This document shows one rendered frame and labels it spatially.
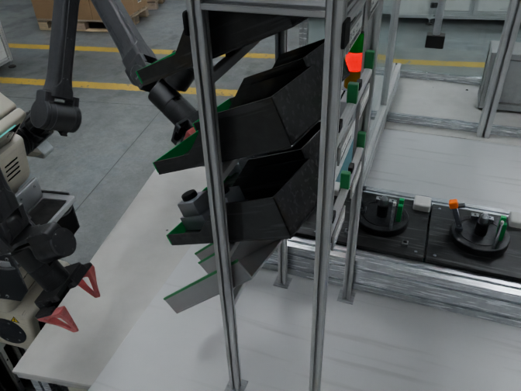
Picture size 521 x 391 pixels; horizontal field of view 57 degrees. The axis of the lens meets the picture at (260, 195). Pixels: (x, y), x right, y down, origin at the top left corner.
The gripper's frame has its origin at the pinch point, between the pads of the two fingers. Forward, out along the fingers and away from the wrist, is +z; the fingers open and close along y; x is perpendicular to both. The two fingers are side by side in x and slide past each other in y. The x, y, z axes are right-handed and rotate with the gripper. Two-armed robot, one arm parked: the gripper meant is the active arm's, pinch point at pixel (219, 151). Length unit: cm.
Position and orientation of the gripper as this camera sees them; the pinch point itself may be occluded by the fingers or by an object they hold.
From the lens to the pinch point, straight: 104.2
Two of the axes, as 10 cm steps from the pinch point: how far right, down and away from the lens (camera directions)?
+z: 7.0, 7.0, -1.5
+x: -3.1, 4.8, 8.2
